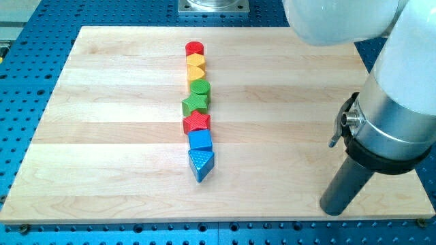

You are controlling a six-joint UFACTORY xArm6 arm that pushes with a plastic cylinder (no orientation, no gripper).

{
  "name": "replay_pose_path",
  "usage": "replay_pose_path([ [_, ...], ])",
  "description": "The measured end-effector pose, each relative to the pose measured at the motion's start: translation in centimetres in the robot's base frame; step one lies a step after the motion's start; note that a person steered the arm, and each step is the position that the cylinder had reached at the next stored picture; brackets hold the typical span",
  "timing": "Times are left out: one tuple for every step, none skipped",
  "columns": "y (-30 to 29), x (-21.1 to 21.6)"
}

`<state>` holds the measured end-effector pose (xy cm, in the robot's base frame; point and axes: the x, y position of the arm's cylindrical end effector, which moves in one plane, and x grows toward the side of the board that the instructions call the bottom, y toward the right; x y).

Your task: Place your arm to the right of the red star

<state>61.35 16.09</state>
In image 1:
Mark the light wooden board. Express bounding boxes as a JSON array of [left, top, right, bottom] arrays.
[[0, 25, 436, 225]]

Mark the yellow heart block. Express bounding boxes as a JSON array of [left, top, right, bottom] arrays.
[[187, 65, 206, 91]]

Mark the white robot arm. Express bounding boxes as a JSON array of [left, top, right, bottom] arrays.
[[283, 0, 435, 174]]

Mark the grey cylindrical end effector rod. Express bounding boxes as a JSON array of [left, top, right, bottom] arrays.
[[320, 157, 374, 216]]

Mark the blue triangle block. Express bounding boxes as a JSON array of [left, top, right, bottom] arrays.
[[188, 150, 215, 182]]

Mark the red cylinder block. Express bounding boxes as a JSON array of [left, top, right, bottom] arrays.
[[185, 41, 204, 56]]

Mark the green cylinder block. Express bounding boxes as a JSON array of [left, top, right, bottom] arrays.
[[189, 79, 211, 104]]

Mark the blue cube block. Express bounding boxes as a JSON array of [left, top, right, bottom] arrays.
[[188, 129, 213, 151]]

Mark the yellow hexagon block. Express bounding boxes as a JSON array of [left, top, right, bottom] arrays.
[[186, 53, 206, 71]]

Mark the red star block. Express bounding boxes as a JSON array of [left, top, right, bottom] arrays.
[[183, 110, 211, 134]]

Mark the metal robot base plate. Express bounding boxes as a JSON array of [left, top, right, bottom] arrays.
[[178, 0, 250, 14]]

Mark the green star block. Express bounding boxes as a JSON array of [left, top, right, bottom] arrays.
[[181, 93, 208, 116]]

